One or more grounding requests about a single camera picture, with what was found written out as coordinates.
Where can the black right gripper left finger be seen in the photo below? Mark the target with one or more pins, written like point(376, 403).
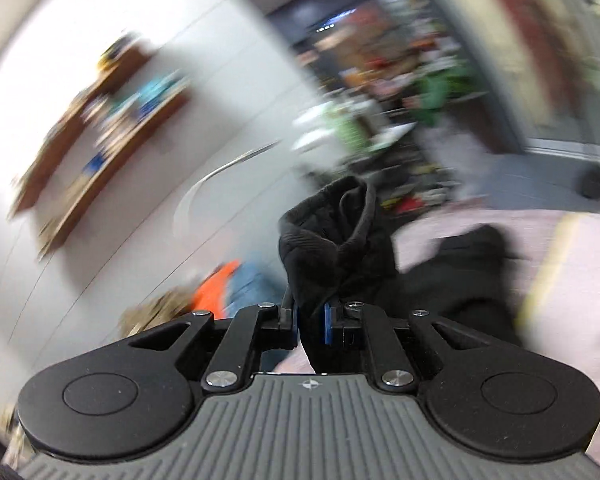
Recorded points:
point(129, 398)

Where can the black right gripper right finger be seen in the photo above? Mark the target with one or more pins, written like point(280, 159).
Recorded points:
point(489, 397)

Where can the black round chair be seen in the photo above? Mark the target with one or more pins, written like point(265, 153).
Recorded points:
point(588, 182)

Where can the olive green puffer jacket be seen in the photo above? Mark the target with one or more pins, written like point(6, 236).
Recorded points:
point(152, 313)

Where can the wooden wall shelf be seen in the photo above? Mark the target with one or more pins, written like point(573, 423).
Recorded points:
point(122, 60)
point(170, 101)

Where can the lower wooden wall shelf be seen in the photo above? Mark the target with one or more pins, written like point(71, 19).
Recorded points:
point(170, 101)

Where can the black quilted jacket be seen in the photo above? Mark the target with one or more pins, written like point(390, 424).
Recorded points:
point(335, 247)

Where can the floral purple bed sheet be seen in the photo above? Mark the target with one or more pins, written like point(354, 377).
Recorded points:
point(553, 277)

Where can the orange cloth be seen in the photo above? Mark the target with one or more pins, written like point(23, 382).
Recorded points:
point(211, 294)

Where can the upper wooden wall shelf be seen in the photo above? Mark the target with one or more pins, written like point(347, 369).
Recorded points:
point(122, 60)

